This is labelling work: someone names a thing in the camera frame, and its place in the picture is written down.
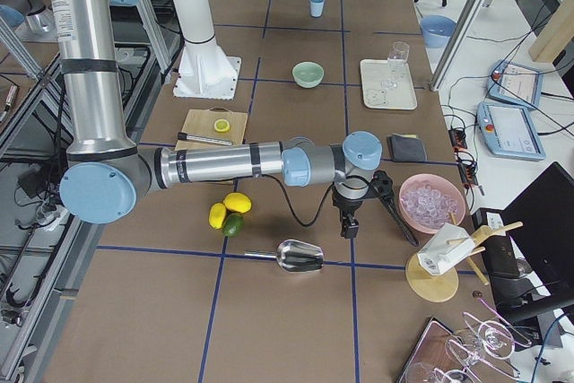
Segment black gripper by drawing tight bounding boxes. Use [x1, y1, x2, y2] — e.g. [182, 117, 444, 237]
[332, 185, 366, 239]

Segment black monitor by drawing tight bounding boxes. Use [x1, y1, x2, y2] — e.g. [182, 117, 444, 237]
[483, 161, 573, 323]

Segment wooden cutting board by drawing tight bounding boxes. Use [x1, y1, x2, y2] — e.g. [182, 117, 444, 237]
[173, 107, 249, 185]

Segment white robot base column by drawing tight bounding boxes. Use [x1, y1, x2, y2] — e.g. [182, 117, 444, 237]
[172, 0, 241, 100]

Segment clear wine glass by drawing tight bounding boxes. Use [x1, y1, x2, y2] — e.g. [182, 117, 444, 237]
[382, 41, 410, 90]

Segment tray of wine glasses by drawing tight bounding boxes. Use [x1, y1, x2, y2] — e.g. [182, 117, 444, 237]
[396, 291, 533, 382]

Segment light blue cup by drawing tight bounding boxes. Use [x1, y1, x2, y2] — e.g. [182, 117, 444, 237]
[309, 0, 326, 18]

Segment blue teach pendant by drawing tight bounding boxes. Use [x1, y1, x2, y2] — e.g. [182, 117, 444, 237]
[476, 102, 546, 161]
[486, 60, 544, 110]

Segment cream bear tray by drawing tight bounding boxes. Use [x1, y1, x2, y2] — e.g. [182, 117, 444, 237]
[360, 59, 417, 110]

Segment blue teach pendant near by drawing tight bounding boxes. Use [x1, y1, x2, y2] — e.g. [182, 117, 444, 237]
[476, 102, 546, 161]

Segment blue teach pendant far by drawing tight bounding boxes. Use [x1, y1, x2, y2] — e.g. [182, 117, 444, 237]
[486, 60, 544, 110]

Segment green lime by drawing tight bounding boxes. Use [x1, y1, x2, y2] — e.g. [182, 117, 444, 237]
[222, 213, 244, 238]

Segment lemon half slice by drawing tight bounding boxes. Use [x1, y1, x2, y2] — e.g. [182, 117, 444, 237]
[213, 118, 231, 134]

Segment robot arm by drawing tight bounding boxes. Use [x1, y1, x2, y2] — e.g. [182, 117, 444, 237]
[51, 0, 382, 224]

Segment wooden stand with carton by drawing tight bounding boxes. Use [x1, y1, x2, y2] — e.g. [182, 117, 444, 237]
[405, 222, 523, 302]

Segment steel ice scoop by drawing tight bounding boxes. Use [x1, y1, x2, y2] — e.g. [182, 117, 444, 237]
[244, 239, 324, 273]

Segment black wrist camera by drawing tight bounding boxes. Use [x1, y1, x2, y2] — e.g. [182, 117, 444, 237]
[370, 170, 395, 205]

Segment grey folded cloth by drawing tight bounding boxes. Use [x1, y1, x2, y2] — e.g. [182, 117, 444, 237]
[387, 134, 427, 162]

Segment blue bowl with fork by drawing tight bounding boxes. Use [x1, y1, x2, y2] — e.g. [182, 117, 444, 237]
[420, 15, 457, 48]

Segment whole yellow lemon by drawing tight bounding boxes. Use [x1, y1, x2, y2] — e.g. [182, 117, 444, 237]
[223, 192, 252, 213]

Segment green bowl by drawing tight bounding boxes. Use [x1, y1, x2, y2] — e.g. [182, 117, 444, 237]
[291, 61, 325, 89]

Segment pink bowl of ice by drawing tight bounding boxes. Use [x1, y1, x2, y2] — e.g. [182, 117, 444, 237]
[398, 174, 466, 234]

